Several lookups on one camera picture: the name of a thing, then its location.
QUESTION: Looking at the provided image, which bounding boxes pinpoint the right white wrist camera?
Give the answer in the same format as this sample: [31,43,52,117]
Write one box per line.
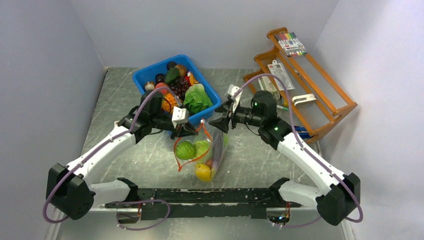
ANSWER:
[227,84,243,114]

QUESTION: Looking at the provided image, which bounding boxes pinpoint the dark toy grapes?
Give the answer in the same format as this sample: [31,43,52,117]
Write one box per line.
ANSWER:
[170,77,190,100]

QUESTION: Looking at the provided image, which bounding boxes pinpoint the pink toy peach in bin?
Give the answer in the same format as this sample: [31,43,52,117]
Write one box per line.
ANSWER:
[155,82,169,95]

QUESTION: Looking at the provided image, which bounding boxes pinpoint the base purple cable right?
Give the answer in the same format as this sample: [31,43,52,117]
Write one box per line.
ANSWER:
[271,215,323,229]

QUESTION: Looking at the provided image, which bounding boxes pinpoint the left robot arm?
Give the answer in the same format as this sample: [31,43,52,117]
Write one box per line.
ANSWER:
[43,90,197,223]

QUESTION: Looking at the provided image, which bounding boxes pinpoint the white toy garlic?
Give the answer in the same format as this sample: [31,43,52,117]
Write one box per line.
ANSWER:
[144,81,156,92]

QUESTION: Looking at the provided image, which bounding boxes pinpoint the wooden rack shelf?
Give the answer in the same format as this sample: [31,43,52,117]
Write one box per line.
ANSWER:
[243,27,357,143]

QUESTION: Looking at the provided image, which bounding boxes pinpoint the red toy pepper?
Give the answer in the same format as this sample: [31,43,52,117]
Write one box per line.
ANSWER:
[184,75,191,86]

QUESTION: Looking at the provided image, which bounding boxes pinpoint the orange textured toy fruit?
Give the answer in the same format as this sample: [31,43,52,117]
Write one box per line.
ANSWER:
[161,93,178,114]

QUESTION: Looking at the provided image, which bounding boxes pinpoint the coloured marker pen pack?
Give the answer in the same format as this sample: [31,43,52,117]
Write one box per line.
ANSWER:
[274,32,307,58]

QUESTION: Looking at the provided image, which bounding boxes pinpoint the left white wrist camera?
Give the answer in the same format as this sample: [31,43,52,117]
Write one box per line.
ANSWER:
[171,106,190,128]

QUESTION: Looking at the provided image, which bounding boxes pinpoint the green toy lettuce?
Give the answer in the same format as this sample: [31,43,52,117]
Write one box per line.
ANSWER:
[183,83,213,115]

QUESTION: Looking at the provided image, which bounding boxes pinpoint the white stapler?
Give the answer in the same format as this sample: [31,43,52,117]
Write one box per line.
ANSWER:
[291,93,317,106]

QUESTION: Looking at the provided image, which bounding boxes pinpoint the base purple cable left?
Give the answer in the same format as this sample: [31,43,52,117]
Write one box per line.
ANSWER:
[114,199,171,232]

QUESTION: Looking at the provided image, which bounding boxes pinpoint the green capped marker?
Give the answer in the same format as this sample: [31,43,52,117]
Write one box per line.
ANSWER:
[276,105,289,111]

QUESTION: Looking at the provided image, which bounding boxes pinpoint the green toy cabbage front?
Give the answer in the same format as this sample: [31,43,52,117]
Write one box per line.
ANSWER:
[174,140,196,160]

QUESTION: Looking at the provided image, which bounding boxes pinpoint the blue plastic bin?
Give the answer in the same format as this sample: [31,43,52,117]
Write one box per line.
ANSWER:
[132,54,221,125]

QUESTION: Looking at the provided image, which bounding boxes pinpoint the dark green toy avocado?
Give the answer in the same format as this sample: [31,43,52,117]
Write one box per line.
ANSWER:
[164,67,180,85]

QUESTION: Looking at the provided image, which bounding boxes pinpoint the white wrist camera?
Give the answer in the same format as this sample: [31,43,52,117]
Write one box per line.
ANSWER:
[227,84,243,114]
[171,106,190,128]

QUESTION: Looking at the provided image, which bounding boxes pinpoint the purple toy eggplant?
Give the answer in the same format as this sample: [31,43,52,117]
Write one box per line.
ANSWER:
[211,130,225,174]

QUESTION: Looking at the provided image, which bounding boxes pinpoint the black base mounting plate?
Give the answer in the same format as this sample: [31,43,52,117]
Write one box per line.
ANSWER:
[105,188,300,220]

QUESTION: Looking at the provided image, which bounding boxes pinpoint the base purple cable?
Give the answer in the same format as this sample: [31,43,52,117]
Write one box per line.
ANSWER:
[271,215,323,229]
[114,199,171,232]

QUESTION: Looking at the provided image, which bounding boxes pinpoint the yellow toy mango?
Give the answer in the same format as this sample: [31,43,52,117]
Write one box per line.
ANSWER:
[194,163,212,182]

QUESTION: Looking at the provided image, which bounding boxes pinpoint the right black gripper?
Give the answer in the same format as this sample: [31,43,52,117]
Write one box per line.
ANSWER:
[208,99,264,133]

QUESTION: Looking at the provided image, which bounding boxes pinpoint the dark purple round fruit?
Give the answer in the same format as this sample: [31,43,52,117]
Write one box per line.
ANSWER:
[166,61,177,71]

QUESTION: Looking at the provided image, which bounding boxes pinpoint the red toy peach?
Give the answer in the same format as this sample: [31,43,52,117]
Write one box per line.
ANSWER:
[205,158,214,169]

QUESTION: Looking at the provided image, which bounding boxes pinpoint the white box on shelf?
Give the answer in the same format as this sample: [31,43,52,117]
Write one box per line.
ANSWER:
[258,76,281,100]

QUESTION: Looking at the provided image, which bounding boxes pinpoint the blue stapler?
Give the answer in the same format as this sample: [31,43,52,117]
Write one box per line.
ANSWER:
[294,126,311,139]

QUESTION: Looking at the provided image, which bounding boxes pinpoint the clear zip top bag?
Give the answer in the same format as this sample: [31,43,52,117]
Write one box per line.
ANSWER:
[173,119,229,182]

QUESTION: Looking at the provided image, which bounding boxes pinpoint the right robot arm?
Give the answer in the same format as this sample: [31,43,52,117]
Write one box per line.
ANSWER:
[209,90,361,226]

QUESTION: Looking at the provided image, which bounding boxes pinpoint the packaged item on shelf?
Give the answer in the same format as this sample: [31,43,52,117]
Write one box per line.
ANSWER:
[267,59,295,91]

